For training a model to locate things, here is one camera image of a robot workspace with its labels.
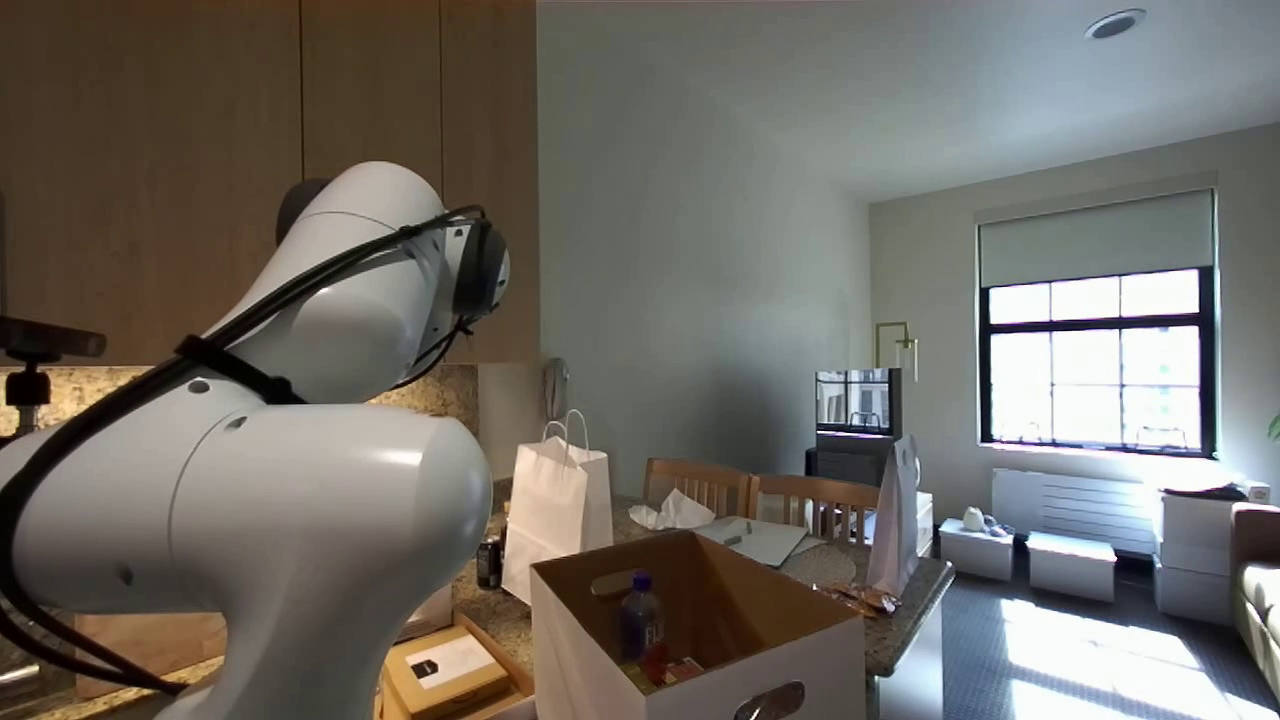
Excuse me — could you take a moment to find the cardboard box white outside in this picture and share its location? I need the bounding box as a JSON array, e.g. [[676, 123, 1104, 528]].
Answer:
[[530, 528, 868, 720]]

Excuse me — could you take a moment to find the tan box white label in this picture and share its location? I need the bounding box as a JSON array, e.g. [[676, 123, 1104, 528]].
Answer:
[[375, 625, 518, 720]]

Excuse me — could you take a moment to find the white storage box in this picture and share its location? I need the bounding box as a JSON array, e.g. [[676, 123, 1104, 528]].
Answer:
[[936, 512, 1018, 583], [1024, 528, 1121, 607]]

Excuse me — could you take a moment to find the wooden chair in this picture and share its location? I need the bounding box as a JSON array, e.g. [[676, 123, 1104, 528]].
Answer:
[[741, 472, 883, 553], [647, 456, 753, 520]]

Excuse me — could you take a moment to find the crumpled white tissue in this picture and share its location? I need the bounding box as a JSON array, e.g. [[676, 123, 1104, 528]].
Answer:
[[623, 489, 720, 535]]

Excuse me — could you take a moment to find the small lit monitor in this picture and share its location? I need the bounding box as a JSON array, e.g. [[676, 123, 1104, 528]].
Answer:
[[813, 364, 903, 441]]

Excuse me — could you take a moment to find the dark bottle tan cap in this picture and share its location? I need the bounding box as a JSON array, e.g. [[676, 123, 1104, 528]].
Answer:
[[476, 528, 508, 591]]

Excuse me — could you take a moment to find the clear bottle blue cap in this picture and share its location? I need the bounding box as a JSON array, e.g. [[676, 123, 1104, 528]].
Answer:
[[615, 572, 668, 671]]

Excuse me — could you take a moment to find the tall white plastic bag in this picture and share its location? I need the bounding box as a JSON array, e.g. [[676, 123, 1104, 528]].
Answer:
[[868, 438, 924, 598]]

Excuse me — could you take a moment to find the white radiator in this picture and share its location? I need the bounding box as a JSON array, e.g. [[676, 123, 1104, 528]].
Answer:
[[987, 464, 1160, 556]]

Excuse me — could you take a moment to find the black framed window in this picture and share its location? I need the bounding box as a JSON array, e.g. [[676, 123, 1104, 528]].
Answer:
[[978, 264, 1215, 459]]

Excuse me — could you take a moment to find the white roller blind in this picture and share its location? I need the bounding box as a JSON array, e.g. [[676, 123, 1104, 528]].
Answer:
[[973, 188, 1221, 294]]

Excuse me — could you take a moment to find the round ceiling light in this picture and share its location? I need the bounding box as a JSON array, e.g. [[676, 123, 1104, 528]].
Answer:
[[1082, 4, 1149, 46]]

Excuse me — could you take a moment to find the white cabinet stack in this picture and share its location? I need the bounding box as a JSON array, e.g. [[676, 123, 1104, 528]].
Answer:
[[1149, 472, 1272, 628]]

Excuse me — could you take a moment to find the beige sofa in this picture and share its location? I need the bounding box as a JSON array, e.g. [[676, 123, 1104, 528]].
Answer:
[[1234, 501, 1280, 667]]

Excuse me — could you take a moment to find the grey wall phone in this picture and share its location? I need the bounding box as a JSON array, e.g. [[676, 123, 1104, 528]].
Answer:
[[536, 357, 575, 422]]

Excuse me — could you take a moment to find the white paper bag with handles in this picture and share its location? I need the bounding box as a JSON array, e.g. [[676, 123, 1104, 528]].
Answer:
[[502, 407, 615, 614]]

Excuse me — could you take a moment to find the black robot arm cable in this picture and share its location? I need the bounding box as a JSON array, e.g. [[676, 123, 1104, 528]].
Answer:
[[0, 202, 494, 698]]

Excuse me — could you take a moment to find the wooden wall cabinet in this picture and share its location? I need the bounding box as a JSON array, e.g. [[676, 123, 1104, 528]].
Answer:
[[0, 0, 541, 370]]

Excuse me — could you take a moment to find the black camera on tripod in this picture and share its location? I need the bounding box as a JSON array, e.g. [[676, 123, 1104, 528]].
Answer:
[[0, 315, 109, 441]]

